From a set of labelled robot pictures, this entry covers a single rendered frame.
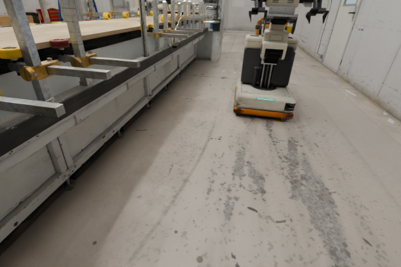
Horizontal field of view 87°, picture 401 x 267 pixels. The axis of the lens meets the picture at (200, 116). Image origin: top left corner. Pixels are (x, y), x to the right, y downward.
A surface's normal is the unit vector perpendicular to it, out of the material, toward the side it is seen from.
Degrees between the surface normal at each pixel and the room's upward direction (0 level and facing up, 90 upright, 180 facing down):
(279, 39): 98
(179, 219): 0
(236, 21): 90
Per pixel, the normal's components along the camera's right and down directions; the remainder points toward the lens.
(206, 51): -0.19, 0.45
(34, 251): 0.04, -0.89
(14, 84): 0.98, 0.11
